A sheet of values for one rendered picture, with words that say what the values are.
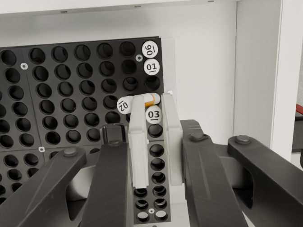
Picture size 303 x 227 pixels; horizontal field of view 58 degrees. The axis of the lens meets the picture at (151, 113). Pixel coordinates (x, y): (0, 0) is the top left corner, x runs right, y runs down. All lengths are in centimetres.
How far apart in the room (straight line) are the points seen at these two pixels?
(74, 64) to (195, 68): 13
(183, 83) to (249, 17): 9
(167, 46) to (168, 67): 2
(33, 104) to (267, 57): 19
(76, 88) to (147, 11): 11
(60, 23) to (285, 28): 20
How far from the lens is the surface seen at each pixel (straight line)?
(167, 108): 15
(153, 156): 25
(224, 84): 31
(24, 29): 31
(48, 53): 24
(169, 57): 28
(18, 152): 27
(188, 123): 15
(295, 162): 47
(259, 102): 25
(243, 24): 28
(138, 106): 16
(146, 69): 21
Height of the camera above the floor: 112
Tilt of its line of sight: 72 degrees down
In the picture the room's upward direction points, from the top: 175 degrees clockwise
